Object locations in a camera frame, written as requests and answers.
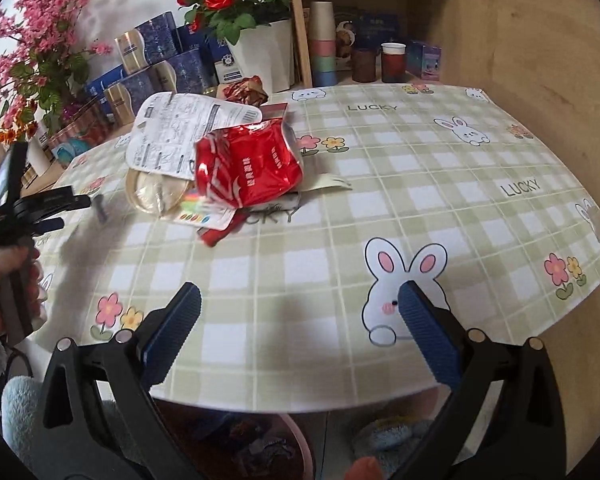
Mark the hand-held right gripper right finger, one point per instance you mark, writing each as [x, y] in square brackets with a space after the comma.
[425, 330]

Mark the round clear plastic lid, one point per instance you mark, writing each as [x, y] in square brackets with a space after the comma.
[150, 192]

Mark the crushed red drink can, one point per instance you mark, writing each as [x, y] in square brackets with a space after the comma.
[250, 160]

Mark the red plastic wrapper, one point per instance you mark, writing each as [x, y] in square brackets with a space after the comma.
[215, 235]

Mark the red brown cup white rim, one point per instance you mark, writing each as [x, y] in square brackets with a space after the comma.
[393, 65]

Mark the blue cup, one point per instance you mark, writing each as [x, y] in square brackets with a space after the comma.
[324, 78]

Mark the small blue carton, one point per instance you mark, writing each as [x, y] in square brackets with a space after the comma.
[425, 60]

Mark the pink plastic bin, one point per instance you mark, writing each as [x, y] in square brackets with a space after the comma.
[260, 450]

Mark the white paper strip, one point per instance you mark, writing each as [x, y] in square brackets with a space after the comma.
[330, 182]

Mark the stack of blue gift boxes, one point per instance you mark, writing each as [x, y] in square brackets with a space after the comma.
[155, 40]

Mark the red gold wrapper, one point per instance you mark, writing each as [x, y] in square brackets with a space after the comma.
[247, 91]

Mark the pink blossom plant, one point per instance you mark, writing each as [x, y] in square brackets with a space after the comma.
[45, 60]

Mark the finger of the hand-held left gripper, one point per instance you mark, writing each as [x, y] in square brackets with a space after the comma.
[60, 202]
[50, 225]

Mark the pink cup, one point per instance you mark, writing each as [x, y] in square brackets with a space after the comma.
[323, 46]

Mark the red rose plant white pot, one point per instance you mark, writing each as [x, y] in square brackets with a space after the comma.
[260, 50]

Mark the colourful sticky notes pack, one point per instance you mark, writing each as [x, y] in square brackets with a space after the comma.
[200, 215]

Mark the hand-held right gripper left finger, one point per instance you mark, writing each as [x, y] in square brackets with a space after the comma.
[172, 330]

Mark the checked rabbit print tablecloth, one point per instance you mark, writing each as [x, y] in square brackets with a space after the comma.
[330, 270]

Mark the beige paper cup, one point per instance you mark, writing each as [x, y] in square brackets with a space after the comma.
[322, 20]

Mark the white blue labelled carton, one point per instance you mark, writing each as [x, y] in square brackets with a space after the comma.
[227, 65]

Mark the green cup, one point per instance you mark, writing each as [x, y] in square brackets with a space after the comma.
[324, 62]

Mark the dark blue printed box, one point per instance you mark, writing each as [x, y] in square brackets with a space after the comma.
[375, 25]

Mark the dark brown cup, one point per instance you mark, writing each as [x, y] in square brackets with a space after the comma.
[364, 65]

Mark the light blue fuzzy cloth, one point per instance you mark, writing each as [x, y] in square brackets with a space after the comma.
[25, 420]

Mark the light blue fuzzy slipper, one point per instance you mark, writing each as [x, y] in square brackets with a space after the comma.
[390, 432]

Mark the white printed blister card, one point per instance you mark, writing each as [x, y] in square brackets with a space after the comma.
[170, 125]

